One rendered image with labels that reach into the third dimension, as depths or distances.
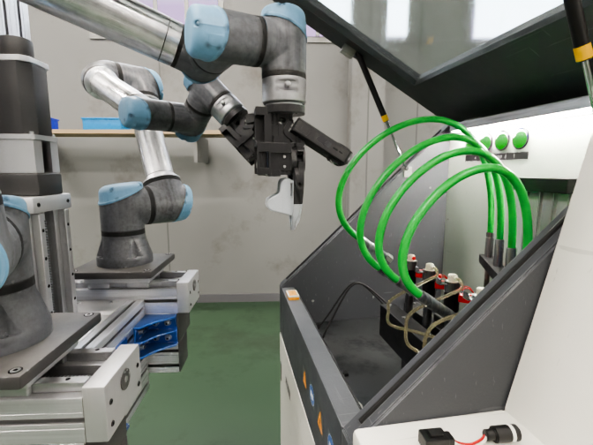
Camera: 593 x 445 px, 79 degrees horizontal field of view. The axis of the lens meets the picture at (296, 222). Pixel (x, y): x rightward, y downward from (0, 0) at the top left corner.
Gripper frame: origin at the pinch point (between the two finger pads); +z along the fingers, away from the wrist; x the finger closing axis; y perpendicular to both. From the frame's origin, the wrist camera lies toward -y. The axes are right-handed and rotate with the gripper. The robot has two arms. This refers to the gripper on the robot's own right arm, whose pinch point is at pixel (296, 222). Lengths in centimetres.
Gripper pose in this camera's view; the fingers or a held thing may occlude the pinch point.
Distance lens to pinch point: 65.2
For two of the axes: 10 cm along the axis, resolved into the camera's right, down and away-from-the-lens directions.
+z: 0.0, 9.9, 1.4
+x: 1.8, 1.4, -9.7
